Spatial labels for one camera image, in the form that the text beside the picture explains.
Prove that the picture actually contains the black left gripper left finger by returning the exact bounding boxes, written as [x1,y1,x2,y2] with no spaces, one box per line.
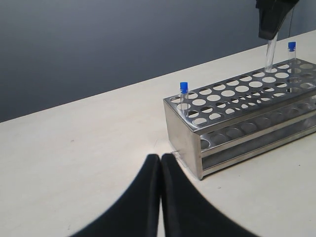
[73,154,161,237]

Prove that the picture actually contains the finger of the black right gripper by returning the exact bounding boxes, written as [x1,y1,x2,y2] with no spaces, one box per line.
[256,0,299,40]

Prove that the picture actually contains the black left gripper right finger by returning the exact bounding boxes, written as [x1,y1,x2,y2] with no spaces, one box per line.
[161,154,256,237]

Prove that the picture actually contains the blue-capped tube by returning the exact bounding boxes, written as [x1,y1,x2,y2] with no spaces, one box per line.
[288,41,296,61]
[265,34,278,73]
[180,82,189,117]

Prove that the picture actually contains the stainless steel test tube rack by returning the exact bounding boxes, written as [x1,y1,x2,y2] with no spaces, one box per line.
[163,59,316,179]

